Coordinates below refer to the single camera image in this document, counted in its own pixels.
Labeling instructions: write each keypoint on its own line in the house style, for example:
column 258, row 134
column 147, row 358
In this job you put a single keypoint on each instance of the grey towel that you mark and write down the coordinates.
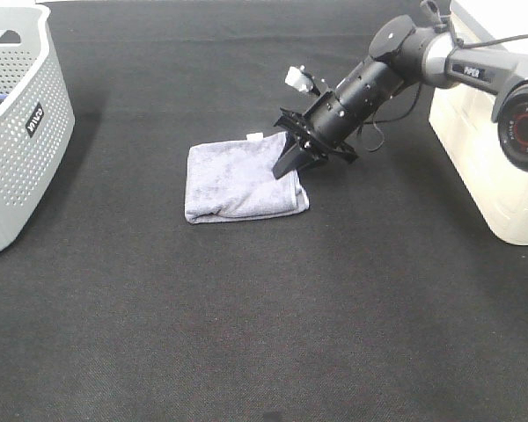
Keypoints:
column 232, row 181

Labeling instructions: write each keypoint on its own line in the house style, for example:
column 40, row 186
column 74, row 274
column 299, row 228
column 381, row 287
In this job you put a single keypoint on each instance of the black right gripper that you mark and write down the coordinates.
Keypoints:
column 314, row 135

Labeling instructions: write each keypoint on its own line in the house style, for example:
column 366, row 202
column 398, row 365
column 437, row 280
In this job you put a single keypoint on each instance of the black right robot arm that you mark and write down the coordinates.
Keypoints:
column 401, row 54

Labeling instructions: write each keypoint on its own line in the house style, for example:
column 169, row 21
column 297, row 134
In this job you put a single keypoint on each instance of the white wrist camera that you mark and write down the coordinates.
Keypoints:
column 300, row 80

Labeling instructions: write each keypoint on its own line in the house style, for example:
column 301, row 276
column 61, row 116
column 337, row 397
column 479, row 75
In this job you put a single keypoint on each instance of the grey perforated plastic basket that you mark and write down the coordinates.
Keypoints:
column 36, row 119

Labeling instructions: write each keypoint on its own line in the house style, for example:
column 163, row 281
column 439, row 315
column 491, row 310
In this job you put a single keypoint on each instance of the white plastic basket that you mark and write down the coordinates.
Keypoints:
column 460, row 118

